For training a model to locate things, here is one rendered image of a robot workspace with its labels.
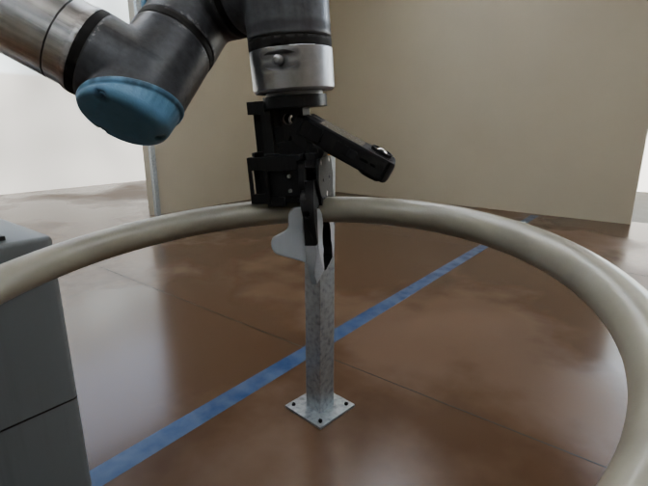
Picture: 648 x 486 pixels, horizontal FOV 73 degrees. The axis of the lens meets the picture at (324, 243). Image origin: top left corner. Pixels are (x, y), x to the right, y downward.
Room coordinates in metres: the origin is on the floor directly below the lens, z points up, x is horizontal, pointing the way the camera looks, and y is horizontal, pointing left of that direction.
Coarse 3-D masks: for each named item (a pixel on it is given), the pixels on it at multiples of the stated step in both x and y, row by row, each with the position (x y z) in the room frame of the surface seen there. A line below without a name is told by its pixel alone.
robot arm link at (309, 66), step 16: (272, 48) 0.47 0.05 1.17; (288, 48) 0.47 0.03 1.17; (304, 48) 0.47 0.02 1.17; (320, 48) 0.48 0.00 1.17; (256, 64) 0.49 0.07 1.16; (272, 64) 0.48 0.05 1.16; (288, 64) 0.47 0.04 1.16; (304, 64) 0.47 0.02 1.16; (320, 64) 0.48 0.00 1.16; (256, 80) 0.49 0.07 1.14; (272, 80) 0.48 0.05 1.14; (288, 80) 0.47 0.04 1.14; (304, 80) 0.47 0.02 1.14; (320, 80) 0.48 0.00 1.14
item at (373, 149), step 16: (304, 128) 0.50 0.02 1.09; (320, 128) 0.49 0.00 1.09; (336, 128) 0.51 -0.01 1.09; (320, 144) 0.49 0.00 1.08; (336, 144) 0.49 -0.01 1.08; (352, 144) 0.49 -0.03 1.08; (368, 144) 0.52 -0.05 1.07; (352, 160) 0.49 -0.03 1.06; (368, 160) 0.48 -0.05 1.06; (384, 160) 0.48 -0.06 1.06; (368, 176) 0.50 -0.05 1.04; (384, 176) 0.48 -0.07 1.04
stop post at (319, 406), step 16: (320, 288) 1.50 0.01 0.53; (320, 304) 1.50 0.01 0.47; (320, 320) 1.50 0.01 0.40; (320, 336) 1.50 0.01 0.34; (320, 352) 1.50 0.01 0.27; (320, 368) 1.50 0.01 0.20; (320, 384) 1.50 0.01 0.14; (304, 400) 1.58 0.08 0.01; (320, 400) 1.50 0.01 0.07; (336, 400) 1.58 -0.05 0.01; (304, 416) 1.48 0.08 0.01; (320, 416) 1.48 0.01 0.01; (336, 416) 1.48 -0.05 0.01
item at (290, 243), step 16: (288, 224) 0.49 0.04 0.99; (320, 224) 0.49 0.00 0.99; (272, 240) 0.49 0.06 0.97; (288, 240) 0.49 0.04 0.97; (304, 240) 0.48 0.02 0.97; (320, 240) 0.48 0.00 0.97; (288, 256) 0.49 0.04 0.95; (304, 256) 0.48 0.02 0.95; (320, 256) 0.48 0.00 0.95; (320, 272) 0.48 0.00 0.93
